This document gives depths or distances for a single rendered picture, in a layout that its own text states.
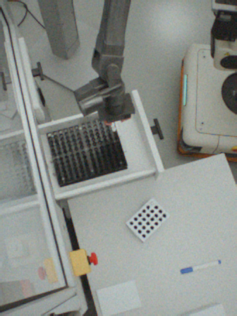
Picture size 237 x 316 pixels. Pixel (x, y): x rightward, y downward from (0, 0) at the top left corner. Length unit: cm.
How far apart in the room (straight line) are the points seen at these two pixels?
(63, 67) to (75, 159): 123
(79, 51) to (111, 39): 149
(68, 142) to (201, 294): 66
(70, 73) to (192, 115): 81
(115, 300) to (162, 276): 17
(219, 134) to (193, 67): 40
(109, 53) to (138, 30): 162
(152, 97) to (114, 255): 124
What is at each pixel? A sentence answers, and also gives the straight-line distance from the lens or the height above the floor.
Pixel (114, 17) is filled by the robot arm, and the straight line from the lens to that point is 86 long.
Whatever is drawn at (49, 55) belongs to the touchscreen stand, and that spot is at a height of 4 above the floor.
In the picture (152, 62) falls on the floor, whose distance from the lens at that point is 235.
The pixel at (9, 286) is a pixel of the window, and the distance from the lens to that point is 50.
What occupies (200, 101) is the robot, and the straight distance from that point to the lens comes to 194.
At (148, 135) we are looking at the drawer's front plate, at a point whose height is 93.
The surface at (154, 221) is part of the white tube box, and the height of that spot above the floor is 80.
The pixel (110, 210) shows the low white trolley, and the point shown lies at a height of 76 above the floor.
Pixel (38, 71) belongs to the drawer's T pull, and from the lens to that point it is 128.
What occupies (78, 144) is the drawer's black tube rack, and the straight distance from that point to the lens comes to 115.
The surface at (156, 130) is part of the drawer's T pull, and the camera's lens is 116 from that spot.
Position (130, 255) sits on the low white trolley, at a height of 76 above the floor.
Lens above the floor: 198
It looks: 73 degrees down
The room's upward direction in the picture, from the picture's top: straight up
